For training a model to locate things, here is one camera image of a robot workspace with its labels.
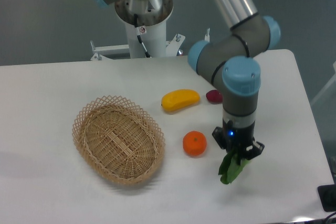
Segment purple sweet potato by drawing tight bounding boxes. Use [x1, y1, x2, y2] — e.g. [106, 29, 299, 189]
[205, 90, 223, 104]

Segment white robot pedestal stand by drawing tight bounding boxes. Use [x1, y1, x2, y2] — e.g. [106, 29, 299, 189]
[89, 0, 213, 61]

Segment orange tangerine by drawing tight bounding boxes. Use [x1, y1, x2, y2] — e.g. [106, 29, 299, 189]
[183, 131, 207, 157]

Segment green leafy vegetable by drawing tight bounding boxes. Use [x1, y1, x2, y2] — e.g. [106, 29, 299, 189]
[218, 147, 250, 185]

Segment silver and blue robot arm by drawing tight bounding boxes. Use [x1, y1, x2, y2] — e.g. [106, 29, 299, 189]
[95, 0, 281, 161]

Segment black device at table edge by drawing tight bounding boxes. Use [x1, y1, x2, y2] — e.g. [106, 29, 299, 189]
[317, 184, 336, 212]

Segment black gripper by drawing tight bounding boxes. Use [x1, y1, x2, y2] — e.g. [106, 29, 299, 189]
[212, 119, 265, 161]

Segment woven wicker basket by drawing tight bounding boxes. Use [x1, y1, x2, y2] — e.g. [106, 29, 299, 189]
[72, 95, 165, 186]

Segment yellow mango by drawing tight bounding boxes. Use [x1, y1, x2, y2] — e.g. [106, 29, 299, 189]
[161, 89, 201, 114]

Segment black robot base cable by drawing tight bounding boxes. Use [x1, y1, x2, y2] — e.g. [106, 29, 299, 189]
[133, 13, 152, 58]

